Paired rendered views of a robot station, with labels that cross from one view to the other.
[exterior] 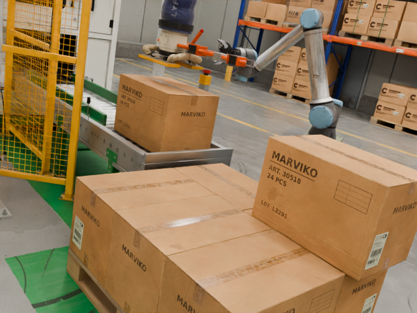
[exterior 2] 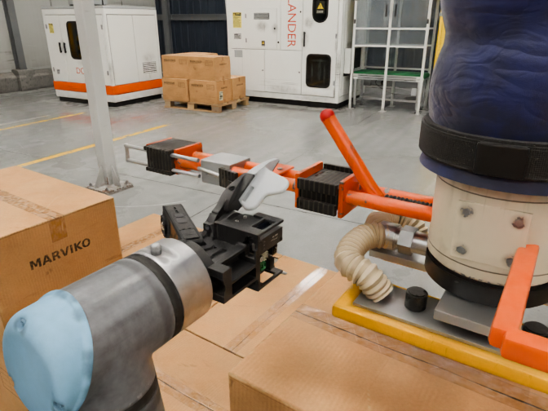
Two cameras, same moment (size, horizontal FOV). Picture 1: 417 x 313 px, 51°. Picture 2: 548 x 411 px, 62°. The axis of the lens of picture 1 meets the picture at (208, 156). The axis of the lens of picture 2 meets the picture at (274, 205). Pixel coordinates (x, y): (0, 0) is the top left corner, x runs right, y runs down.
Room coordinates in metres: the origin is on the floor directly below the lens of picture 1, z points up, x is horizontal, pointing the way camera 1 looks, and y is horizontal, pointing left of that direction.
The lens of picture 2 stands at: (3.37, -0.05, 1.47)
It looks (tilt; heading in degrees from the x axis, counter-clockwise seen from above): 22 degrees down; 167
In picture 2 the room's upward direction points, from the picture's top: straight up
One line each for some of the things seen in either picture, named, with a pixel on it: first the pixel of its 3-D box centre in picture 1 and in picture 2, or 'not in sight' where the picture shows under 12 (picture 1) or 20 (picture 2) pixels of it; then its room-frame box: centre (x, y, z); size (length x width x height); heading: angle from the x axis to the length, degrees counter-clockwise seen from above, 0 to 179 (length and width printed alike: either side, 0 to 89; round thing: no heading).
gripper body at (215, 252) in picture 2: (228, 53); (226, 254); (2.91, -0.01, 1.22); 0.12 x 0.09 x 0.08; 134
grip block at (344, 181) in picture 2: (197, 49); (329, 187); (2.72, 0.19, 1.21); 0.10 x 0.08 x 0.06; 134
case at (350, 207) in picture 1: (336, 197); (15, 251); (1.86, -0.60, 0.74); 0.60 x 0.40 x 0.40; 43
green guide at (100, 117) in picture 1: (56, 93); not in sight; (3.55, 1.34, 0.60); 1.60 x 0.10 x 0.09; 43
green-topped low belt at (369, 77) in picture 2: not in sight; (388, 90); (-4.15, 3.71, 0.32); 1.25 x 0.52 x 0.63; 49
